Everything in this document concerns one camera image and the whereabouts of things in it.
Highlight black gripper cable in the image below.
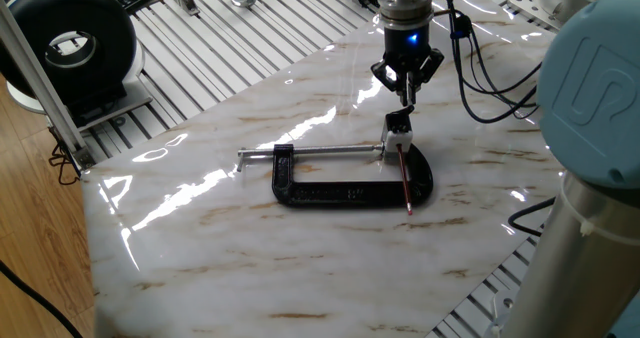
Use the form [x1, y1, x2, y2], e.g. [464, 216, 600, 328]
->
[438, 0, 544, 126]

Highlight thick black floor cable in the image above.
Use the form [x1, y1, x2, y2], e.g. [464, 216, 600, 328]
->
[0, 259, 85, 338]

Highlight black C-clamp with steel screw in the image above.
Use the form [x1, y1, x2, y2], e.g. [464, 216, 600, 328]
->
[236, 142, 435, 210]

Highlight red pencil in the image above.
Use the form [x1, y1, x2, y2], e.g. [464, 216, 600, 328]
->
[395, 144, 415, 217]

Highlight white marble pattern board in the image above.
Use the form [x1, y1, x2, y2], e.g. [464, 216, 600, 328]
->
[79, 0, 564, 338]

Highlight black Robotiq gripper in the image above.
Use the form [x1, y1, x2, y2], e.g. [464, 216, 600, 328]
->
[370, 21, 446, 107]

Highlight black ring lamp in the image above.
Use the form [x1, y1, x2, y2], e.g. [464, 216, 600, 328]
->
[0, 0, 154, 130]

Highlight thin black floor cables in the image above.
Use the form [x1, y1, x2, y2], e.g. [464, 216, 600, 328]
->
[47, 141, 82, 187]

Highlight aluminium frame beam with bracket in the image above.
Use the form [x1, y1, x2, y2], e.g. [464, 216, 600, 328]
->
[0, 0, 97, 172]

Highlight perforated aluminium plate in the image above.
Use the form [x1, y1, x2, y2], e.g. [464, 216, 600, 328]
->
[504, 0, 567, 30]

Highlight black cable on table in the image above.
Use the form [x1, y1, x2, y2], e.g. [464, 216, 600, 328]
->
[507, 196, 557, 237]

